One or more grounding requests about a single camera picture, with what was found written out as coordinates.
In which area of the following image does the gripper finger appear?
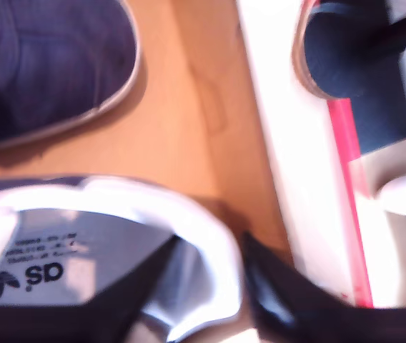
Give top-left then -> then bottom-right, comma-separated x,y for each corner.
38,237 -> 177,343
242,232 -> 354,343

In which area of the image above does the red Nike shoebox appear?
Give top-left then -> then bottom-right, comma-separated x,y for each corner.
0,0 -> 375,343

